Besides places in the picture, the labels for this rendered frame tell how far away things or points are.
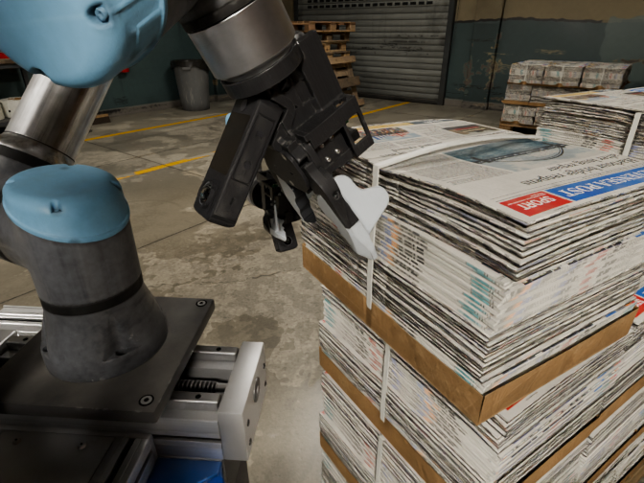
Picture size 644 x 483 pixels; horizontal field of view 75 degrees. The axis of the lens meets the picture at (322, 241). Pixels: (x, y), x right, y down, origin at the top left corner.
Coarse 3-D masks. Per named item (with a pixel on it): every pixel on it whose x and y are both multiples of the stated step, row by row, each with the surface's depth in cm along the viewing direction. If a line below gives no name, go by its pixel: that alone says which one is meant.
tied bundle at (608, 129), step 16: (544, 112) 92; (560, 112) 89; (576, 112) 86; (592, 112) 83; (608, 112) 81; (624, 112) 79; (544, 128) 92; (560, 128) 89; (576, 128) 87; (592, 128) 84; (608, 128) 82; (624, 128) 80; (640, 128) 78; (576, 144) 87; (592, 144) 85; (608, 144) 83; (624, 144) 80; (640, 144) 78
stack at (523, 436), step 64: (320, 320) 78; (640, 320) 60; (320, 384) 85; (384, 384) 64; (576, 384) 54; (384, 448) 70; (448, 448) 55; (512, 448) 48; (576, 448) 67; (640, 448) 103
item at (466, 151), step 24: (480, 144) 56; (504, 144) 56; (528, 144) 56; (384, 168) 48; (408, 168) 47; (384, 216) 49; (384, 240) 50; (360, 264) 55; (384, 264) 50; (360, 288) 57; (384, 288) 51
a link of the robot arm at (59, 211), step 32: (0, 192) 48; (32, 192) 44; (64, 192) 45; (96, 192) 46; (0, 224) 47; (32, 224) 43; (64, 224) 44; (96, 224) 46; (128, 224) 51; (32, 256) 45; (64, 256) 45; (96, 256) 47; (128, 256) 50; (64, 288) 47; (96, 288) 48
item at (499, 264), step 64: (448, 192) 39; (512, 192) 38; (576, 192) 39; (640, 192) 41; (448, 256) 41; (512, 256) 35; (576, 256) 41; (640, 256) 49; (448, 320) 43; (512, 320) 39; (576, 320) 47
